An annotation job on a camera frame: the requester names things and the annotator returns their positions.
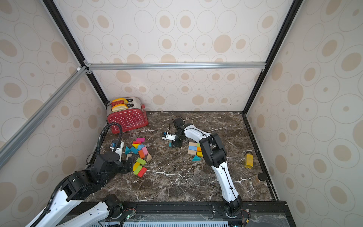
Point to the silver aluminium rail back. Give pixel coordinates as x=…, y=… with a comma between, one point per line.
x=176, y=66

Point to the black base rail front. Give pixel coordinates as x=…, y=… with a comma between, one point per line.
x=201, y=214

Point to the yellow toy bottle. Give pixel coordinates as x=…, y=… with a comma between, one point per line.
x=248, y=163

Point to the silver aluminium rail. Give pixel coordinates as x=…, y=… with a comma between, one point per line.
x=18, y=139
x=176, y=66

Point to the black corner frame post left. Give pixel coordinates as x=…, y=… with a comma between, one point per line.
x=74, y=47

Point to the natural wood rectangular block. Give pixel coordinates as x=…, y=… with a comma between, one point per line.
x=193, y=144

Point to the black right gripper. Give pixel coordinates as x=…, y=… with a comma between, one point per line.
x=176, y=141

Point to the toy bread slice rear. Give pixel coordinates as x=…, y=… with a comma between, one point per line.
x=120, y=101

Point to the black lid wooden jar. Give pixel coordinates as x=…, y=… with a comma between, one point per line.
x=259, y=178

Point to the teal triangular block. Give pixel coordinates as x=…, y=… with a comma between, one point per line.
x=127, y=150
x=196, y=158

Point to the light blue triangular block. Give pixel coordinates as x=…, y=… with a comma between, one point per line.
x=140, y=147

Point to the black corner frame post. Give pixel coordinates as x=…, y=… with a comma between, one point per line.
x=296, y=4
x=74, y=47

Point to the silver aluminium rail left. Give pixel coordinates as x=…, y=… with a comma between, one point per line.
x=18, y=139

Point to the pink rectangular block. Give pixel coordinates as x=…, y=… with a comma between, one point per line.
x=145, y=151

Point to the toy bread slice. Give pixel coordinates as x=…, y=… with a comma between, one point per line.
x=119, y=107
x=120, y=101

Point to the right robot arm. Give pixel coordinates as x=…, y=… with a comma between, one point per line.
x=214, y=155

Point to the red polka dot toy toaster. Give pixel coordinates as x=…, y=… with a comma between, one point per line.
x=130, y=119

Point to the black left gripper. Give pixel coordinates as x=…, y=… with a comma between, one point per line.
x=127, y=167

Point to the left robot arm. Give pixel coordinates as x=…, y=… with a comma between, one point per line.
x=75, y=188

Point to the orange-red rectangular block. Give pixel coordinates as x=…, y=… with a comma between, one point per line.
x=141, y=154

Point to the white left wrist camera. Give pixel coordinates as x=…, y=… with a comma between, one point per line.
x=117, y=147

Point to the natural wood triangular block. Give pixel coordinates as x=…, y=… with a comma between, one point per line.
x=149, y=157

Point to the lime green block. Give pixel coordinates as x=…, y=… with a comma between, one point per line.
x=141, y=161
x=138, y=169

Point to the black corner frame post right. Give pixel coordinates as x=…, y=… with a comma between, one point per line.
x=296, y=4

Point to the light blue rectangular block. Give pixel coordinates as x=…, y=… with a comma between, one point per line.
x=194, y=148

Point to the toy bread slice front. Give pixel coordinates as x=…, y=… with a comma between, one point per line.
x=119, y=107

